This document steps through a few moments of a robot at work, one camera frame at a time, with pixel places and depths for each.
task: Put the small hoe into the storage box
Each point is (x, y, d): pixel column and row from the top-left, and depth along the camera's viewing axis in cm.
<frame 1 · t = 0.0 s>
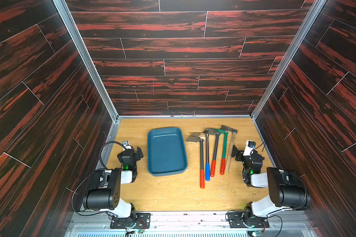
left hand: (132, 149, 94), fingers open
right hand: (245, 146, 92), fingers open
teal plastic storage tray: (166, 153, 99), point 3 cm above the table
chrome hoe blue grip: (201, 135, 110), point 2 cm above the table

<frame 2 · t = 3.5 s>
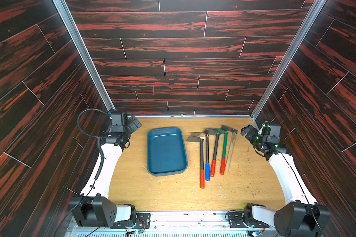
left hand: (133, 123, 79), fingers open
right hand: (251, 133, 81), fingers open
the named things where they were.

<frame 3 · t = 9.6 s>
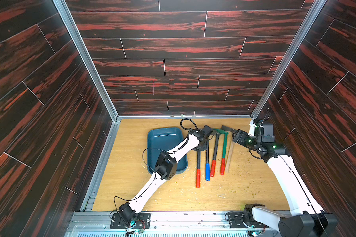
left hand: (202, 148, 102), fingers open
right hand: (242, 136, 78), fingers open
the named things where they were.

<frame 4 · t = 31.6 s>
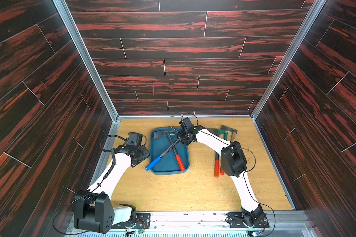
left hand: (147, 154, 86), fingers open
right hand: (179, 136, 101), fingers closed
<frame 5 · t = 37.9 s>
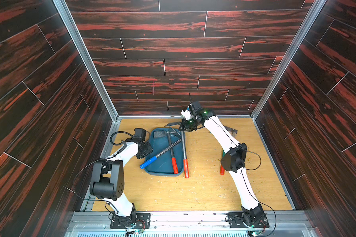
left hand: (151, 150, 95), fingers open
right hand: (182, 127, 94), fingers closed
chrome hoe blue grip: (146, 163, 87), point 9 cm above the table
the other named things where they were.

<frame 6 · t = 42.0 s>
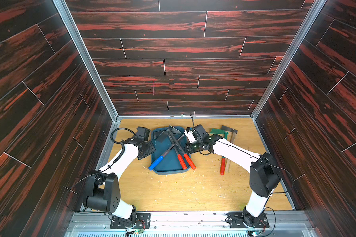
left hand: (153, 149, 90), fingers open
right hand: (188, 146, 90), fingers open
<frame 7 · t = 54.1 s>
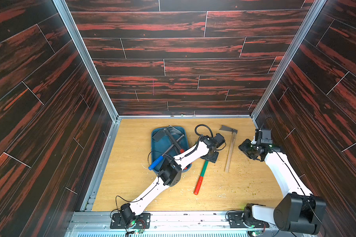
left hand: (213, 160, 95), fingers open
right hand: (244, 147, 85), fingers open
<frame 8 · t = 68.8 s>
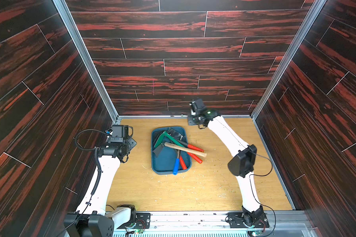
left hand: (132, 141, 79), fingers open
right hand: (195, 118, 92), fingers open
chrome hoe blue grip: (176, 163, 85), point 11 cm above the table
the other named things where they were.

